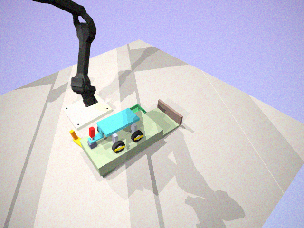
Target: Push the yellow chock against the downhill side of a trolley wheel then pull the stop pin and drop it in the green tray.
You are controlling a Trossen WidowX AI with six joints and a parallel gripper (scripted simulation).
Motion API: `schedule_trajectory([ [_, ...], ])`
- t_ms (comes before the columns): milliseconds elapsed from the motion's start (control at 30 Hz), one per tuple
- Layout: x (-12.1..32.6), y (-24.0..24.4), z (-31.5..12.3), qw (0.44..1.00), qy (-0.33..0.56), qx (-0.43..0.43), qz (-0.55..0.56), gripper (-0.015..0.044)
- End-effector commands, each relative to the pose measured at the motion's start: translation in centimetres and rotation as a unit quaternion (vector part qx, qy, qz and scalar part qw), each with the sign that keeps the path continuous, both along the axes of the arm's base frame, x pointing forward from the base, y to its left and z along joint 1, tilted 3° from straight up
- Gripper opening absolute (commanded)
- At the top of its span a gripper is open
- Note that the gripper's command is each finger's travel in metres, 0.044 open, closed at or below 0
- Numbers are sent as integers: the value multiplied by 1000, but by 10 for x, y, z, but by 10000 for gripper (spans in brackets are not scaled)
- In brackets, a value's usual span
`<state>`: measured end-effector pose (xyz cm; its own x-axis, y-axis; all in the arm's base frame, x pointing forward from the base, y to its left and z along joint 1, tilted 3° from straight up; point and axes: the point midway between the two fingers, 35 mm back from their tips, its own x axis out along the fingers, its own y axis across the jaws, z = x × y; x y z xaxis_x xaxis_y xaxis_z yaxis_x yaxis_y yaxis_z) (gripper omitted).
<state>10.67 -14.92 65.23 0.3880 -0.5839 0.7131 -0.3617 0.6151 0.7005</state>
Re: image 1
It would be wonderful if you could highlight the light blue wheeled trolley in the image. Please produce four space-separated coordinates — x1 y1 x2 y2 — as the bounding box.
88 108 143 153

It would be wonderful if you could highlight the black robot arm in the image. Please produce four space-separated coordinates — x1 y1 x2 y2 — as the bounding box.
32 0 98 107

